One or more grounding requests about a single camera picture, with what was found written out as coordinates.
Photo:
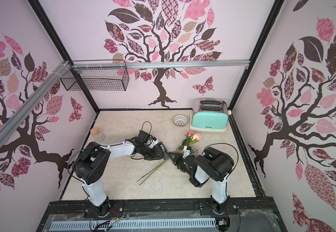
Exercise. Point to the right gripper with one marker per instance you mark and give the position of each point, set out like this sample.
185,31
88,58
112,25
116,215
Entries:
178,159

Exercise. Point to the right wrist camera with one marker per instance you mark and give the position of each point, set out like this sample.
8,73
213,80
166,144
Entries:
187,150

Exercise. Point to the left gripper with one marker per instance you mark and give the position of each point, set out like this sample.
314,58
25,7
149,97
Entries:
155,155

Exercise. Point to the black wire basket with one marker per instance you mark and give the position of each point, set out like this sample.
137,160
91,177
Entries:
96,75

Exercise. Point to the glass jar with cork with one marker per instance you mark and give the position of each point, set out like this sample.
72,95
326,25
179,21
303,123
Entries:
97,135

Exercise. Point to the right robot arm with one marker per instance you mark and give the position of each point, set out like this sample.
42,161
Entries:
211,164

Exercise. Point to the mint green toaster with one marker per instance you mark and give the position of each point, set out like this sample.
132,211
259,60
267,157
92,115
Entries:
209,115

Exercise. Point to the black tape dispenser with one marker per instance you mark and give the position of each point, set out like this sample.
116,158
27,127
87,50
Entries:
164,152

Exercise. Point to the white slotted cable duct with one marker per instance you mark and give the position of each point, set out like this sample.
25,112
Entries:
135,225

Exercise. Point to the white patterned bowl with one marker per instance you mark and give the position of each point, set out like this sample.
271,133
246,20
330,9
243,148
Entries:
180,120

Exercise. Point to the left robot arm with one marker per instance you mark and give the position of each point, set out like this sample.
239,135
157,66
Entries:
92,161

